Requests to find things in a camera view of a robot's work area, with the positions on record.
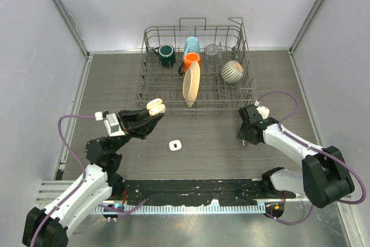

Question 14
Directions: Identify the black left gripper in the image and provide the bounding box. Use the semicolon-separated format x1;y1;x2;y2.
110;106;163;154

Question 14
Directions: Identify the beige small earbud case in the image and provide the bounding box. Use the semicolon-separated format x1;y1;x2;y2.
146;98;166;116

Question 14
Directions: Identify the white earbud charging case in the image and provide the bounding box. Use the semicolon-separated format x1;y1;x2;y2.
168;140;182;152

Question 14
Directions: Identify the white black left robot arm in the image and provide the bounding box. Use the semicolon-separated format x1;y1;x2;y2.
22;99;166;246

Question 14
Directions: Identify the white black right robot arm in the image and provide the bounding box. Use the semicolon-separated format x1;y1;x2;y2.
237;104;355;208

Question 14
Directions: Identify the striped ceramic bowl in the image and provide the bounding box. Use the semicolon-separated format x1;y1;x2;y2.
220;60;244;84

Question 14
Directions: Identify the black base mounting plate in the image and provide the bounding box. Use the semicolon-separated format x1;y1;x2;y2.
111;179;295;207

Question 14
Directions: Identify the beige plate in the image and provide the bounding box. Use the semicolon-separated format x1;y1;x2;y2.
183;62;201;108

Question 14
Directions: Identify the dark green mug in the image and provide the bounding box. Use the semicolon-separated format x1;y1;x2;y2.
154;43;176;68

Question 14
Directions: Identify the clear glass cup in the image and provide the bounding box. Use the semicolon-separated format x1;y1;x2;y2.
205;44;221;68

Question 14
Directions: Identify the orange mug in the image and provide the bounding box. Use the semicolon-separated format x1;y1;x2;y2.
178;52;201;76

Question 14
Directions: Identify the light blue mug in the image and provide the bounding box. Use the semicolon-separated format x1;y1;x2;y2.
183;36;200;56

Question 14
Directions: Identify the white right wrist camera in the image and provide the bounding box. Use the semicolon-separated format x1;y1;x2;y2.
254;100;270;120

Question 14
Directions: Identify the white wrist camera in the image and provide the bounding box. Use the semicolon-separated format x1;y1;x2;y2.
103;113;125;137
254;100;270;120

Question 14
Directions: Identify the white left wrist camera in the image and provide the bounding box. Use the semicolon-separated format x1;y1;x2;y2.
103;113;125;137

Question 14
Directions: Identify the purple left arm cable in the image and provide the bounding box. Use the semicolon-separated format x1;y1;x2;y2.
30;112;148;247

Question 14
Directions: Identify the grey wire dish rack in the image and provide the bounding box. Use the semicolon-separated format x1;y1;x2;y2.
135;17;256;113

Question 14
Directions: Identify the white slotted cable duct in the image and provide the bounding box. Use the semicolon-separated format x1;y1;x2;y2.
89;202;267;215

